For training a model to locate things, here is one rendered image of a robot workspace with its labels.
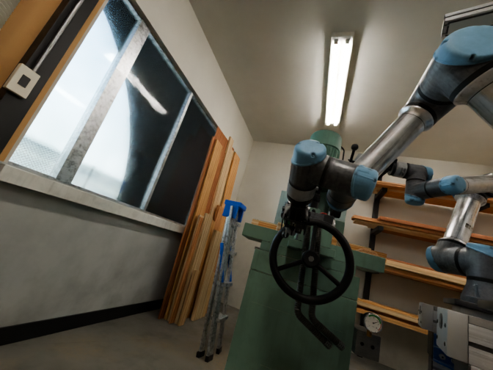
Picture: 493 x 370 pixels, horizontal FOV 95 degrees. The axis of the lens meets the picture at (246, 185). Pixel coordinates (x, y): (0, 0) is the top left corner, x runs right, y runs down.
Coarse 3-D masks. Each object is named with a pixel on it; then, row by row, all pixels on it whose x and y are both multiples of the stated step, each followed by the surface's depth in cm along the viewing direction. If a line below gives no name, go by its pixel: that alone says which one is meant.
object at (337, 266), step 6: (264, 246) 100; (270, 246) 100; (282, 246) 99; (282, 252) 98; (288, 252) 98; (294, 252) 97; (300, 252) 97; (294, 258) 97; (300, 258) 96; (324, 258) 95; (324, 264) 94; (330, 264) 94; (336, 264) 93; (342, 264) 93; (336, 270) 93; (342, 270) 92; (354, 270) 92
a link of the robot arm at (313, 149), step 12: (300, 144) 53; (312, 144) 53; (300, 156) 51; (312, 156) 50; (324, 156) 51; (300, 168) 53; (312, 168) 52; (288, 180) 60; (300, 180) 55; (312, 180) 53
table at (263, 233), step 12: (252, 228) 103; (264, 228) 103; (252, 240) 121; (264, 240) 101; (288, 240) 94; (324, 252) 87; (336, 252) 95; (360, 252) 94; (360, 264) 92; (372, 264) 91; (384, 264) 91
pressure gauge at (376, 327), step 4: (368, 312) 83; (364, 316) 82; (368, 316) 81; (372, 316) 81; (376, 316) 80; (364, 320) 80; (368, 320) 80; (372, 320) 80; (376, 320) 80; (380, 320) 80; (364, 324) 81; (368, 324) 80; (372, 324) 80; (376, 324) 80; (380, 324) 80; (368, 328) 80; (372, 328) 80; (376, 328) 79; (380, 328) 79; (368, 332) 81; (372, 332) 79; (376, 332) 79; (368, 336) 81
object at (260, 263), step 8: (256, 248) 101; (256, 256) 99; (264, 256) 99; (280, 256) 98; (256, 264) 98; (264, 264) 98; (280, 264) 97; (264, 272) 97; (280, 272) 96; (288, 272) 95; (296, 272) 95; (320, 272) 93; (336, 272) 92; (296, 280) 94; (304, 280) 93; (320, 280) 92; (328, 280) 92; (352, 280) 91; (320, 288) 92; (328, 288) 91; (352, 288) 90; (344, 296) 89; (352, 296) 89
